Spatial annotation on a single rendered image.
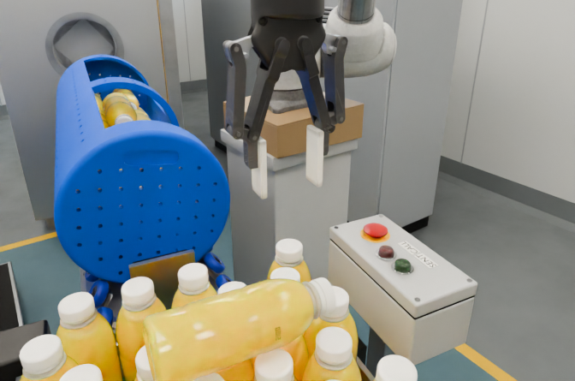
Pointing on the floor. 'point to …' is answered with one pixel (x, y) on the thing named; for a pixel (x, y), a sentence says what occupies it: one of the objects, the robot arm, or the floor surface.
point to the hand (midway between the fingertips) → (287, 165)
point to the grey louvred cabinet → (368, 91)
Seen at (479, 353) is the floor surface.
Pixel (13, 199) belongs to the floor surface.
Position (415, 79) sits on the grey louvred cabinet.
